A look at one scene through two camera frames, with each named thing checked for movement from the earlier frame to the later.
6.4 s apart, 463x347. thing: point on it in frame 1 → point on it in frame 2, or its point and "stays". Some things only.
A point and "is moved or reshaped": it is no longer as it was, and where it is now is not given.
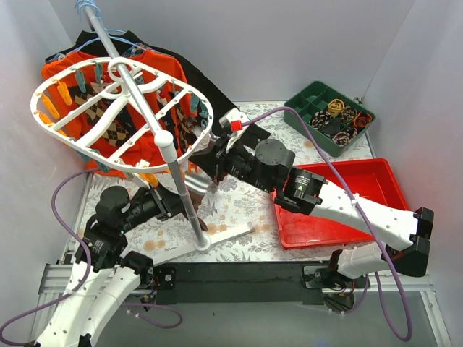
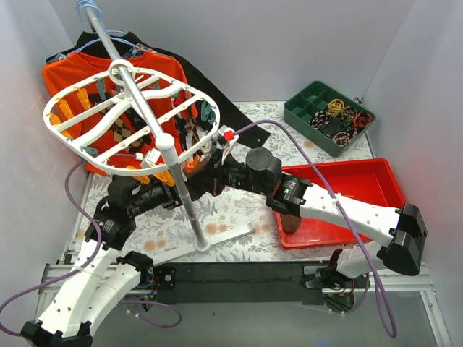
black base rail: [295, 283] stays
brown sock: [210, 147] is moved or reshaped
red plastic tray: [373, 178] stays
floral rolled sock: [320, 119] stays
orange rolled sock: [362, 120] stays
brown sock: [195, 199] → [290, 223]
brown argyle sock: [113, 132] → [126, 122]
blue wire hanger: [107, 31] stays
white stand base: [202, 247] stays
